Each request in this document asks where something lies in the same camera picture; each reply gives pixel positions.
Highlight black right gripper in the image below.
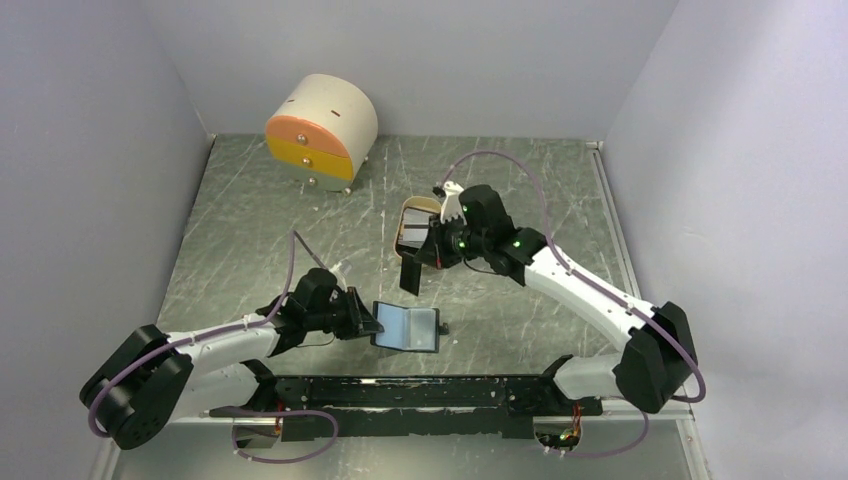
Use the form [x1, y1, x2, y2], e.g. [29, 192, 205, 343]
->
[415, 211, 490, 270]

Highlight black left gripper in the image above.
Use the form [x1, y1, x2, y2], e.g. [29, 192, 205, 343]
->
[306, 286, 384, 340]

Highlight black leather card holder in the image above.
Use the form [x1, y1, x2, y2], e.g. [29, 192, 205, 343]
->
[370, 301, 450, 353]

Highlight beige oval plastic tray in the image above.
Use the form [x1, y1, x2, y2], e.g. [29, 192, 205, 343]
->
[394, 196, 441, 258]

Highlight black credit card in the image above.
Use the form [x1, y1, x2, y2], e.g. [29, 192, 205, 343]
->
[399, 251, 422, 296]

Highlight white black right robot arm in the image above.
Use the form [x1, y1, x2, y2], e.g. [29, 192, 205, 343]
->
[412, 181, 697, 414]

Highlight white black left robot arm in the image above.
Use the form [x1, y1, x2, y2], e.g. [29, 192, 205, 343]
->
[79, 268, 384, 450]

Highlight stack of credit cards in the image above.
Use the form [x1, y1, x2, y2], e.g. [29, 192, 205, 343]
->
[396, 206, 438, 249]

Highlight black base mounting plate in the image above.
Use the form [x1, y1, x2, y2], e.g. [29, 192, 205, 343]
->
[211, 374, 603, 441]

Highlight cream mini drawer cabinet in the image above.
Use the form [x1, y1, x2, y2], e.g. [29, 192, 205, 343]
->
[265, 73, 378, 195]

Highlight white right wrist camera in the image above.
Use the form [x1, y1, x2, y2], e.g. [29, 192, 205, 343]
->
[433, 181, 466, 224]

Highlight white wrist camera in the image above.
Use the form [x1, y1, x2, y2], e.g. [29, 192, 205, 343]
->
[433, 181, 466, 224]
[330, 259, 353, 290]

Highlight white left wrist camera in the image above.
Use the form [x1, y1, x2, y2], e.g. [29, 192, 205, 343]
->
[330, 259, 353, 290]

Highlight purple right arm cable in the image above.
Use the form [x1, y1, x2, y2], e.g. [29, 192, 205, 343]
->
[433, 150, 708, 460]

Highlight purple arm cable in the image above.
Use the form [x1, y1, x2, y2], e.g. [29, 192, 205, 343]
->
[87, 229, 342, 465]
[433, 150, 708, 460]

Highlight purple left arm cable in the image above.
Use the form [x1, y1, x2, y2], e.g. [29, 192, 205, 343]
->
[87, 229, 342, 465]

